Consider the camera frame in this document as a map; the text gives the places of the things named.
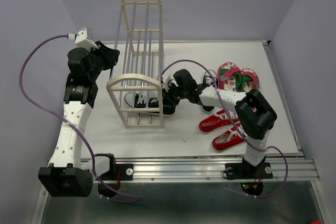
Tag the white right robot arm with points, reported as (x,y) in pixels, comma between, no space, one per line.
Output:
(249,114)

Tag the pink flip-flop right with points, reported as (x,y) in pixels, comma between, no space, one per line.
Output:
(249,80)

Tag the red sneaker upper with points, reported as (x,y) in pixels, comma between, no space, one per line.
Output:
(216,120)

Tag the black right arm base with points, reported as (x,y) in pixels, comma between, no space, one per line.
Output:
(251,176)

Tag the red sneaker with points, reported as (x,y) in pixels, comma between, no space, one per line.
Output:
(227,140)
(216,120)

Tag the black sneaker white laces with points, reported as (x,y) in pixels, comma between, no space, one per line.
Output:
(138,101)

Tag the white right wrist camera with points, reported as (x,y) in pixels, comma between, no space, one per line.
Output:
(166,81)

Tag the pink flip-flop left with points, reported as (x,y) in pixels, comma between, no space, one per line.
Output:
(229,77)

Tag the beige chrome shoe shelf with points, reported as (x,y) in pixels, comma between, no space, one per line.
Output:
(139,37)

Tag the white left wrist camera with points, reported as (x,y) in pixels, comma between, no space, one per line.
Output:
(83,39)

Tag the red sneaker lower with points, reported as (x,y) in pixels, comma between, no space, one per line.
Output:
(227,140)

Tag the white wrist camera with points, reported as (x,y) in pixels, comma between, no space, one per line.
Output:
(166,81)
(83,39)

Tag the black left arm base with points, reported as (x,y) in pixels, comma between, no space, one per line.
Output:
(111,172)

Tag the aluminium mounting rail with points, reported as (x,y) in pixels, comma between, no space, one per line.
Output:
(207,169)

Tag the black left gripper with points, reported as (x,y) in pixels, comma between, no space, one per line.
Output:
(111,55)

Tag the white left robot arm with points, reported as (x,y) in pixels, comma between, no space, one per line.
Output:
(64,176)

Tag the pink flip-flop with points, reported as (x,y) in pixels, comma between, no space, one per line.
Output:
(229,77)
(249,80)

